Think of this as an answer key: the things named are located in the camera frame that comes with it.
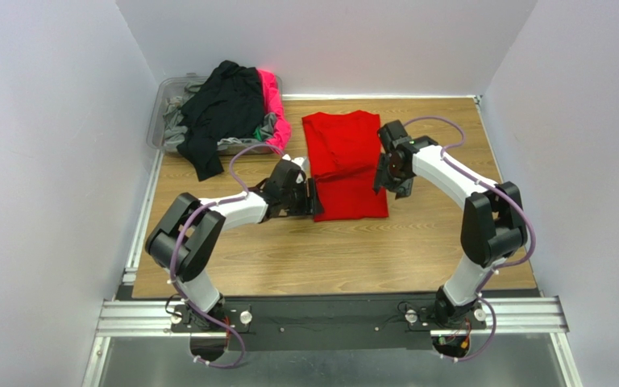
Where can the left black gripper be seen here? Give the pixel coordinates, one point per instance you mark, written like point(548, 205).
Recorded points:
point(312, 199)

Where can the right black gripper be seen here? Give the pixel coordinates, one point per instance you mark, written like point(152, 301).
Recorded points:
point(387, 179)

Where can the red t-shirt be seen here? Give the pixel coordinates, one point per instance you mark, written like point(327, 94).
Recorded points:
point(344, 151)

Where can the black t-shirt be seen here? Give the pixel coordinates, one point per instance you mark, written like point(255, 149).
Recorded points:
point(229, 104)

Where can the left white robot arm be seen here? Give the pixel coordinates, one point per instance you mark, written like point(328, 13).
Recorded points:
point(184, 239)

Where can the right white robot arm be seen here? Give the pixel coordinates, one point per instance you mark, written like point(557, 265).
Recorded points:
point(492, 226)

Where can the green garment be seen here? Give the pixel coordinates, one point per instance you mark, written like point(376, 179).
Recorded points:
point(258, 135)

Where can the pink t-shirt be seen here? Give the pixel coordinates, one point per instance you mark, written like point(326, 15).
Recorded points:
point(275, 128)

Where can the grey t-shirt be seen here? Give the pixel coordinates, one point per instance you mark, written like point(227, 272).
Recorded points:
point(174, 134)

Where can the clear plastic bin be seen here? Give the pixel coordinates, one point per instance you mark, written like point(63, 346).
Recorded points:
point(167, 89)

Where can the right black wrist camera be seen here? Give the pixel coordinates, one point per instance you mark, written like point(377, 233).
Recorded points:
point(392, 134)

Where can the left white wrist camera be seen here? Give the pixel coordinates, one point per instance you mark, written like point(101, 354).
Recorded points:
point(302, 162)

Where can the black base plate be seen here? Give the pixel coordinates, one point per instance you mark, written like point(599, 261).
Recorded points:
point(360, 321)

